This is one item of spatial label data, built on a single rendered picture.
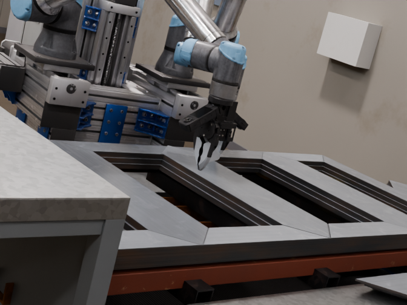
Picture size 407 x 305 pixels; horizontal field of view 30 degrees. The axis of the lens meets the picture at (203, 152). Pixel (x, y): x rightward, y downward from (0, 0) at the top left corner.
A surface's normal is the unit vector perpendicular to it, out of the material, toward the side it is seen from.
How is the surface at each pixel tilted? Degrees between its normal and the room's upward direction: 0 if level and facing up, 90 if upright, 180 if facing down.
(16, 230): 90
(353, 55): 90
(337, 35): 90
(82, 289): 90
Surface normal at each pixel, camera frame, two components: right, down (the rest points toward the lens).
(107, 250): 0.61, 0.33
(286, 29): -0.82, -0.07
